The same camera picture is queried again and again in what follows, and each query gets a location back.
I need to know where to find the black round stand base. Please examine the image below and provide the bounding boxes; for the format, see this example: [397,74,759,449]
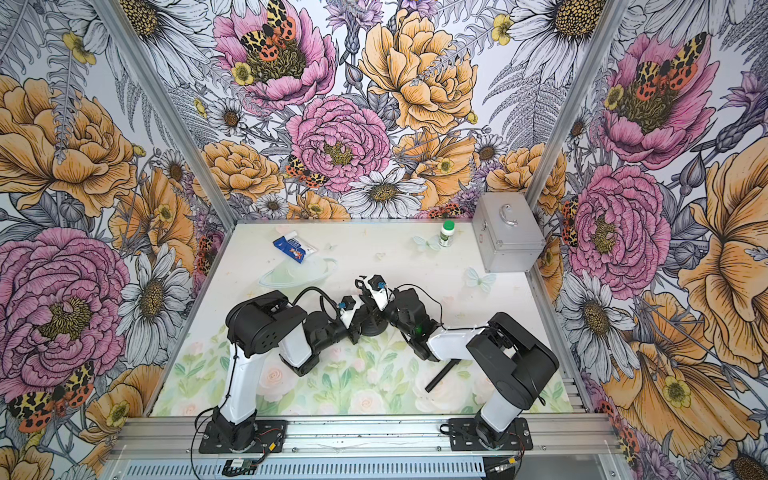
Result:
[360,310,389,337]

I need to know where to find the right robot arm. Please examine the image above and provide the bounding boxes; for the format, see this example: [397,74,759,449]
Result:
[339,275,560,450]

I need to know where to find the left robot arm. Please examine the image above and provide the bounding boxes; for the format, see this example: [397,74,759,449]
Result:
[199,287,377,454]

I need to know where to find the blue gauze bandage packet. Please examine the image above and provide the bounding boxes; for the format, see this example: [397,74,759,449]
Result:
[273,231,317,264]

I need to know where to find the white green-capped pill bottle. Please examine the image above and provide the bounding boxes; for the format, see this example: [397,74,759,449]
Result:
[439,220,456,248]

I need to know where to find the silver first aid case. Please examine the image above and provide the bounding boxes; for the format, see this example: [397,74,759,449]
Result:
[472,192,546,273]

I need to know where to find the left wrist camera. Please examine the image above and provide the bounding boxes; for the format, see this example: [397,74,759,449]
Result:
[338,295,364,330]

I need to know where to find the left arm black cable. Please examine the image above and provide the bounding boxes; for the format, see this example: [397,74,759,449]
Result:
[292,285,340,322]

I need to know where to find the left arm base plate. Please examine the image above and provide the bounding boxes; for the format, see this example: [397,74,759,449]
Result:
[197,419,288,454]

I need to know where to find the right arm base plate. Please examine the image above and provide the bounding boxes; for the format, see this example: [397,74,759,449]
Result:
[439,416,533,452]

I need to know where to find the white vented cable duct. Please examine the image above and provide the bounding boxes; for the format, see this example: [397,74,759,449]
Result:
[112,457,486,479]

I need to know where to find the aluminium front rail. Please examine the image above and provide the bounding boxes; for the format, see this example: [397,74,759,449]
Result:
[108,413,621,460]

